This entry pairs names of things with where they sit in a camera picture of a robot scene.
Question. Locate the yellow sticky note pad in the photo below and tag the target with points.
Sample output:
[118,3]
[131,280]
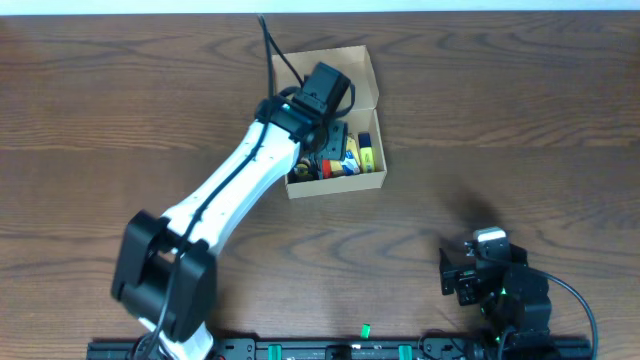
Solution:
[336,168]

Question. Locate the black mounting rail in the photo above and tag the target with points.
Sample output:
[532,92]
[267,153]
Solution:
[425,348]

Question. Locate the blue white staples box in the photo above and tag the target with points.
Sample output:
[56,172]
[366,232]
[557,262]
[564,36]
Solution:
[351,163]

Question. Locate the small green block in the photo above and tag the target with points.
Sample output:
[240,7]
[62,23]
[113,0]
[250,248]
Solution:
[365,331]

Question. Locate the yellow correction tape dispenser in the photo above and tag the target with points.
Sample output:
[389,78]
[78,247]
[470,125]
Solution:
[303,171]

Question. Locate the yellow highlighter marker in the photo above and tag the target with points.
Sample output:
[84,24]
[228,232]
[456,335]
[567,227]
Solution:
[366,152]

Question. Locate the cardboard box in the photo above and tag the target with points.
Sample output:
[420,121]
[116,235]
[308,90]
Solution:
[355,63]

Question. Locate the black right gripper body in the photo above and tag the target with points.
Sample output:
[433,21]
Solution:
[469,291]

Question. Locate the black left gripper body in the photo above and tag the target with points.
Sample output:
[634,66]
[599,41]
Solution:
[335,137]

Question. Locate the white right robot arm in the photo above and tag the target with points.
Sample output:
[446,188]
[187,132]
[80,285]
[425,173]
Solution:
[513,301]

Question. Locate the red and black stapler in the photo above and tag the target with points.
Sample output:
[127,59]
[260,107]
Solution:
[326,169]

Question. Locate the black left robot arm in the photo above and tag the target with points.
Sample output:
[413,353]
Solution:
[166,271]

